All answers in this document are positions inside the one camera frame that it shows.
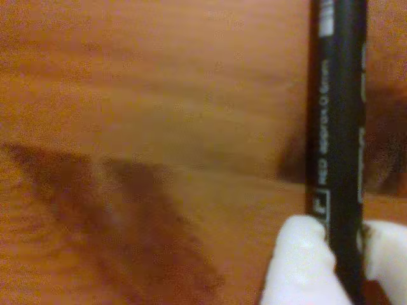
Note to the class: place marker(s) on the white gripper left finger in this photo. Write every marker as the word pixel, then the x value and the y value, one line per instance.
pixel 299 267

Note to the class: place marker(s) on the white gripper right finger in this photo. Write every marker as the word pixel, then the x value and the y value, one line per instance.
pixel 391 254

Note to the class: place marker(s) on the black pen with red end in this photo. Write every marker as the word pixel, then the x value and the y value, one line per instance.
pixel 343 127

